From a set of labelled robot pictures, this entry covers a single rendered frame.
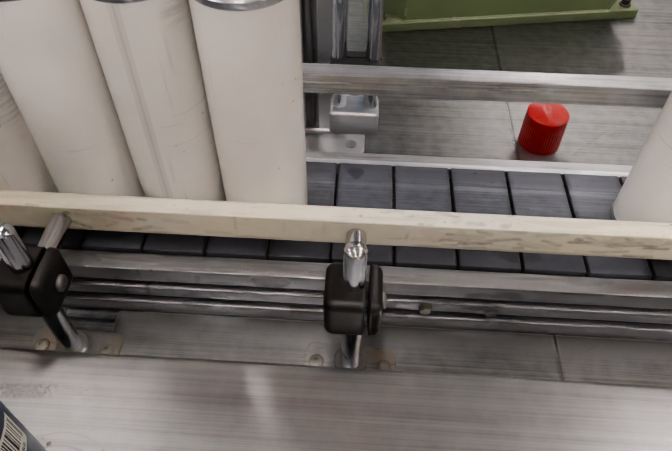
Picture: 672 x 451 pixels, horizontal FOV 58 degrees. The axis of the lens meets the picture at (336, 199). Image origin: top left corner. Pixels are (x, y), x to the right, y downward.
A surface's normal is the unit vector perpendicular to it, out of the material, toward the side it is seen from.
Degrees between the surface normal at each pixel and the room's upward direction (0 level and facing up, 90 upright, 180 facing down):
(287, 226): 90
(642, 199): 90
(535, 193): 0
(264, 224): 90
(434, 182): 0
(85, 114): 90
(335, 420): 0
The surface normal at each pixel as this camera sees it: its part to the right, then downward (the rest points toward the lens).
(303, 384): 0.00, -0.67
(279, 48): 0.61, 0.59
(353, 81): -0.06, 0.74
